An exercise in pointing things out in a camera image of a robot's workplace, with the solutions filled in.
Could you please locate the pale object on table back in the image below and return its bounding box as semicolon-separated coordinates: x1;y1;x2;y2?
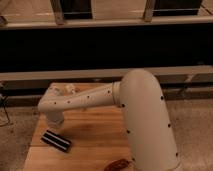
47;84;76;97

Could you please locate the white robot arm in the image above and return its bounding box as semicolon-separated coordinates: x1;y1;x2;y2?
38;69;182;171

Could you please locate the brown object at table edge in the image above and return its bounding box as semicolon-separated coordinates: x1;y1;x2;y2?
104;159;130;171

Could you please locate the grey metal shelf frame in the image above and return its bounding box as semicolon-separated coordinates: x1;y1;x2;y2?
0;0;213;96

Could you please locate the black striped eraser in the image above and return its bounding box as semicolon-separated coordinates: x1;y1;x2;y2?
41;130;71;152

